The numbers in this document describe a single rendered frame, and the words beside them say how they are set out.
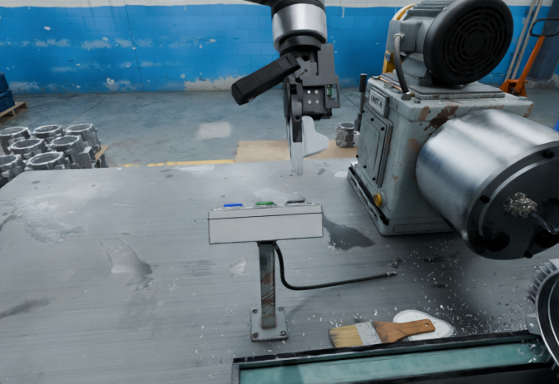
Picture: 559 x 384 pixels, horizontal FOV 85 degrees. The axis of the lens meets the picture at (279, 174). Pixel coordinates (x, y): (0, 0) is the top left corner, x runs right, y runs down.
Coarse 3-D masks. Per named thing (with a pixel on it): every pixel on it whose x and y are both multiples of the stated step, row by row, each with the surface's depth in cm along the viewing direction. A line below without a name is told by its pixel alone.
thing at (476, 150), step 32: (448, 128) 61; (480, 128) 56; (512, 128) 52; (544, 128) 51; (448, 160) 57; (480, 160) 51; (512, 160) 48; (544, 160) 48; (448, 192) 56; (480, 192) 50; (512, 192) 50; (544, 192) 50; (448, 224) 60; (480, 224) 53; (512, 224) 53; (512, 256) 58
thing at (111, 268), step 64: (0, 192) 102; (64, 192) 102; (128, 192) 102; (192, 192) 102; (256, 192) 102; (320, 192) 102; (0, 256) 76; (64, 256) 76; (128, 256) 76; (192, 256) 76; (256, 256) 76; (320, 256) 76; (384, 256) 76; (448, 256) 76; (0, 320) 60; (64, 320) 60; (128, 320) 60; (192, 320) 60; (384, 320) 60; (448, 320) 60; (512, 320) 60
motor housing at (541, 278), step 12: (552, 264) 40; (540, 276) 41; (552, 276) 40; (540, 288) 41; (552, 288) 41; (540, 300) 42; (552, 300) 42; (540, 312) 42; (552, 312) 42; (540, 324) 42; (552, 324) 42; (552, 336) 41; (552, 348) 40; (552, 360) 41
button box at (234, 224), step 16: (224, 208) 47; (240, 208) 45; (256, 208) 45; (272, 208) 45; (288, 208) 45; (304, 208) 46; (320, 208) 46; (208, 224) 44; (224, 224) 45; (240, 224) 45; (256, 224) 45; (272, 224) 45; (288, 224) 45; (304, 224) 46; (320, 224) 46; (224, 240) 44; (240, 240) 45; (256, 240) 45; (272, 240) 45
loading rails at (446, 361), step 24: (456, 336) 44; (480, 336) 44; (504, 336) 44; (528, 336) 44; (240, 360) 41; (264, 360) 41; (288, 360) 41; (312, 360) 42; (336, 360) 42; (360, 360) 42; (384, 360) 42; (408, 360) 42; (432, 360) 42; (456, 360) 42; (480, 360) 42; (504, 360) 42; (528, 360) 42
